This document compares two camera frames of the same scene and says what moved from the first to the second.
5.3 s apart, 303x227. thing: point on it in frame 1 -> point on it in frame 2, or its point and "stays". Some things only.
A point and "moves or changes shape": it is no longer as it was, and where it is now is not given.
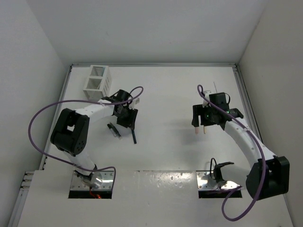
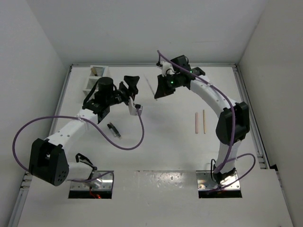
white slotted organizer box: x=98 y=84 stays
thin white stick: x=215 y=87 moves or changes shape
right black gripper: x=198 y=110 -> x=163 y=89
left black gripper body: x=126 y=116 -> x=117 y=94
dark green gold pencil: x=134 y=135 -> x=93 y=71
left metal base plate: x=106 y=184 stays
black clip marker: x=114 y=131 stays
